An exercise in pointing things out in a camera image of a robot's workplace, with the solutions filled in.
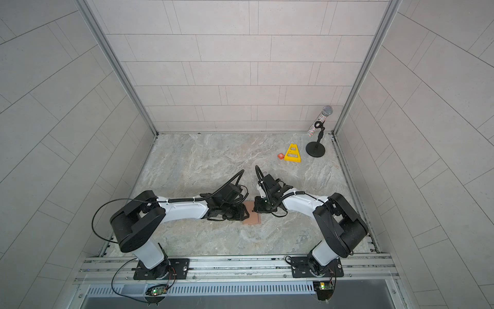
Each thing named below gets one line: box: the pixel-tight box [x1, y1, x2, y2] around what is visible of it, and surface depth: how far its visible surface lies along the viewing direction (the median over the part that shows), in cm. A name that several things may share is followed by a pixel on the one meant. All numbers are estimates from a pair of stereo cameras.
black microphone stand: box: [305, 121, 326, 158], surface depth 110 cm
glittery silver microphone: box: [308, 104, 334, 141], surface depth 98 cm
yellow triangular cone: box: [283, 143, 302, 163], surface depth 108 cm
